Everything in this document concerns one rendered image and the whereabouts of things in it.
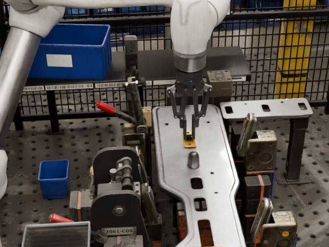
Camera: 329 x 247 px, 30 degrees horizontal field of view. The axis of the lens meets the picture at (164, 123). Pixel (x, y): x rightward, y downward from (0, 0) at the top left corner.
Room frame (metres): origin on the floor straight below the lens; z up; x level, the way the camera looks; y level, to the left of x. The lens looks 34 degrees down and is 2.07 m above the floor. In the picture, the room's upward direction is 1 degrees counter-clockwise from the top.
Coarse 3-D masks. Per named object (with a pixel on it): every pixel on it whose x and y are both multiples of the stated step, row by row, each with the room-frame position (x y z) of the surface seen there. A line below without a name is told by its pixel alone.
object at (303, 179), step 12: (300, 108) 1.68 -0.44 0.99; (300, 120) 1.65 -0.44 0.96; (300, 132) 1.66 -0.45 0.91; (288, 144) 1.69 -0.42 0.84; (300, 144) 1.66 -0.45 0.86; (288, 156) 1.69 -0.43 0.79; (300, 156) 1.66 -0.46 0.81; (288, 168) 1.66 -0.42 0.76; (300, 168) 1.66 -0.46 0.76; (288, 180) 1.65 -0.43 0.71; (300, 180) 1.66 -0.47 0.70
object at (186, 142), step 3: (189, 132) 1.53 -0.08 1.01; (183, 138) 1.50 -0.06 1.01; (189, 138) 1.49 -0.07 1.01; (183, 141) 1.49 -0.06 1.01; (186, 141) 1.49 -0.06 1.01; (189, 141) 1.49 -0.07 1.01; (192, 141) 1.49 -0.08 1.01; (195, 141) 1.49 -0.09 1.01; (186, 144) 1.47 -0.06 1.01; (192, 144) 1.47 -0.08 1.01; (195, 144) 1.47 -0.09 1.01; (186, 147) 1.46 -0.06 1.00; (189, 147) 1.46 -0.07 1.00; (192, 147) 1.46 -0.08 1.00
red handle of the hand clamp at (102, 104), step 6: (96, 102) 1.49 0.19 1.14; (102, 102) 1.49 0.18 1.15; (102, 108) 1.48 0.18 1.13; (108, 108) 1.48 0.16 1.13; (114, 108) 1.49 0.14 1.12; (114, 114) 1.48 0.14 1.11; (120, 114) 1.48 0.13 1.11; (126, 114) 1.50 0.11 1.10; (126, 120) 1.48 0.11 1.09; (132, 120) 1.48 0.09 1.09
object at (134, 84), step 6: (132, 78) 1.50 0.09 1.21; (144, 78) 1.49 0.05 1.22; (126, 84) 1.49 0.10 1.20; (132, 84) 1.47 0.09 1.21; (138, 84) 1.49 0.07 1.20; (144, 84) 1.48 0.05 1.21; (132, 90) 1.47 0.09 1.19; (132, 96) 1.47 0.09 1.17; (138, 96) 1.48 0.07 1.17; (132, 102) 1.47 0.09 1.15; (138, 102) 1.47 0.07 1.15; (138, 108) 1.48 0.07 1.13; (138, 114) 1.47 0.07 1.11; (138, 120) 1.47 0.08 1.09; (144, 120) 1.51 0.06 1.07
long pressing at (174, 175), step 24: (168, 120) 1.61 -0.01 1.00; (216, 120) 1.60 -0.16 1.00; (168, 144) 1.48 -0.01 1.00; (216, 144) 1.48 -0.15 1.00; (168, 168) 1.36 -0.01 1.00; (216, 168) 1.36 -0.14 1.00; (168, 192) 1.27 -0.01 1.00; (192, 192) 1.26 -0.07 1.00; (192, 216) 1.17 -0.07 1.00; (216, 216) 1.16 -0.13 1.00; (192, 240) 1.08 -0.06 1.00; (216, 240) 1.08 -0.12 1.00; (240, 240) 1.08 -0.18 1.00
